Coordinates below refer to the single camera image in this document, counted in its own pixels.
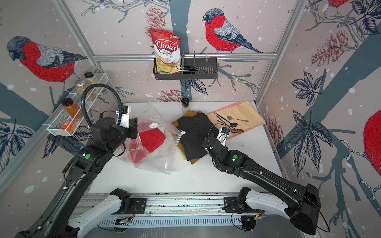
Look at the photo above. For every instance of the orange spice jar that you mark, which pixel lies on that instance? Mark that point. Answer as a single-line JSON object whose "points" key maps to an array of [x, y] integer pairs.
{"points": [[72, 108]]}

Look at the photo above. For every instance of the brown trousers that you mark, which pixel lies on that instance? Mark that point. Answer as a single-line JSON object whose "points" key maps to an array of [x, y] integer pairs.
{"points": [[184, 148]]}

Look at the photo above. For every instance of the wooden brown spoon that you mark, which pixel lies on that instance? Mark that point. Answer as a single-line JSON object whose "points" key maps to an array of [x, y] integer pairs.
{"points": [[235, 131]]}

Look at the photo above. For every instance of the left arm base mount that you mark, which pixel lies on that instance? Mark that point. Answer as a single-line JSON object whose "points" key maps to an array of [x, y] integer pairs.
{"points": [[132, 206]]}

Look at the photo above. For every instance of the black lid pepper grinder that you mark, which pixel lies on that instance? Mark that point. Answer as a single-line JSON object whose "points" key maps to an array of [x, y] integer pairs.
{"points": [[185, 105]]}

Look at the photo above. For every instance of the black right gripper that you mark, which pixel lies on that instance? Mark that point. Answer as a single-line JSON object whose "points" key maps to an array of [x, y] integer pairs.
{"points": [[205, 140]]}

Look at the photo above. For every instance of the clear acrylic spice shelf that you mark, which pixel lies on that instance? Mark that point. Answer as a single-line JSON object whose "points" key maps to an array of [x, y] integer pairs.
{"points": [[54, 127]]}

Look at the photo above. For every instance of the black spoon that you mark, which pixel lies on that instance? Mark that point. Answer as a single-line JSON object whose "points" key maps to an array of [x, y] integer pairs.
{"points": [[233, 125]]}

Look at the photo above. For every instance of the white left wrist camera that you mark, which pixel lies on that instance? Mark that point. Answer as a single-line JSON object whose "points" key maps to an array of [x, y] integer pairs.
{"points": [[123, 119]]}

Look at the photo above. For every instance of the red trousers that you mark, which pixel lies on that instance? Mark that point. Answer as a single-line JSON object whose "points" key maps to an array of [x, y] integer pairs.
{"points": [[149, 139]]}

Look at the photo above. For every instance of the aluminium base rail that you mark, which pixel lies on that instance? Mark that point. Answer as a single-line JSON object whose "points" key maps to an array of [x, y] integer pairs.
{"points": [[172, 204]]}

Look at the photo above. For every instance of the clear plastic vacuum bag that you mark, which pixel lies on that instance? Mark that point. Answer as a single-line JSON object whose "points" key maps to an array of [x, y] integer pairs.
{"points": [[162, 159]]}

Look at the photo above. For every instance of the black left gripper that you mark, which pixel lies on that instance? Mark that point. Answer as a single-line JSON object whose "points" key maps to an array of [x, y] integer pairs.
{"points": [[132, 128]]}

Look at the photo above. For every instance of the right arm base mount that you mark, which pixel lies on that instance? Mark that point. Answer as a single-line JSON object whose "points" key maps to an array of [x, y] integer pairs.
{"points": [[236, 205]]}

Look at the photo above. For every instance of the black wire wall basket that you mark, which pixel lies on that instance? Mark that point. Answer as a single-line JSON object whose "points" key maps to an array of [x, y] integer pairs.
{"points": [[196, 66]]}

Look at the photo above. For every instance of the light spice jar black lid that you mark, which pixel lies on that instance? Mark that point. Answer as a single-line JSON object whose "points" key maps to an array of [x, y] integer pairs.
{"points": [[90, 79]]}

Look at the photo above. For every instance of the black trousers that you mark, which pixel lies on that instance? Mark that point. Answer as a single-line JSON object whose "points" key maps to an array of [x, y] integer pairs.
{"points": [[196, 134]]}

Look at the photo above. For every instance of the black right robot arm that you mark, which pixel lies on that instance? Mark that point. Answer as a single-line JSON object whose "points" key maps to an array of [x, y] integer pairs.
{"points": [[300, 204]]}

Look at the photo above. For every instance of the small orange box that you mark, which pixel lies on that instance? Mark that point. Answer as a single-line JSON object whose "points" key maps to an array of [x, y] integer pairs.
{"points": [[68, 126]]}

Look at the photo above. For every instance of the red cassava chips bag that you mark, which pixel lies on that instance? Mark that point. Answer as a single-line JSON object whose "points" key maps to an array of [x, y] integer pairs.
{"points": [[167, 51]]}

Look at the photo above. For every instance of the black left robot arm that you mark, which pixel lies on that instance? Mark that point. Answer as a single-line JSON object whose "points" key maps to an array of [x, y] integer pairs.
{"points": [[79, 173]]}

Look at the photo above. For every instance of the beige cloth placemat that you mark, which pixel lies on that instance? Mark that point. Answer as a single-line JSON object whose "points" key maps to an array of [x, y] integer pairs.
{"points": [[242, 110]]}

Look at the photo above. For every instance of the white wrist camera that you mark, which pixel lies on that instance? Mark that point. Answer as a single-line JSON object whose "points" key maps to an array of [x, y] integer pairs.
{"points": [[223, 133], [123, 119]]}

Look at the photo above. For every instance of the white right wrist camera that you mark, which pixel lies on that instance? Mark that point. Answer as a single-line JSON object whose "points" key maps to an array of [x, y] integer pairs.
{"points": [[223, 133]]}

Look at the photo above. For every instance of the tan spice jar silver lid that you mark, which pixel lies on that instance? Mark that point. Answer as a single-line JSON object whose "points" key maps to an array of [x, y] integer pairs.
{"points": [[82, 85]]}

